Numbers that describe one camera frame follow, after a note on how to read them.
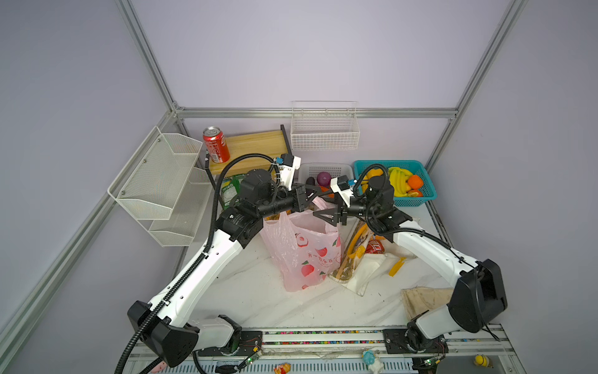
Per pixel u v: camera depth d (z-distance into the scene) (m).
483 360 0.69
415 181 1.10
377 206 0.61
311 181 1.14
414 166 1.17
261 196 0.49
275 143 0.88
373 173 1.15
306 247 0.79
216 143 0.72
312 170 1.15
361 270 0.83
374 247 0.88
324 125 0.95
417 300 0.83
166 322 0.37
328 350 0.73
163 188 0.77
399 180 1.11
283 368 0.68
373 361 0.68
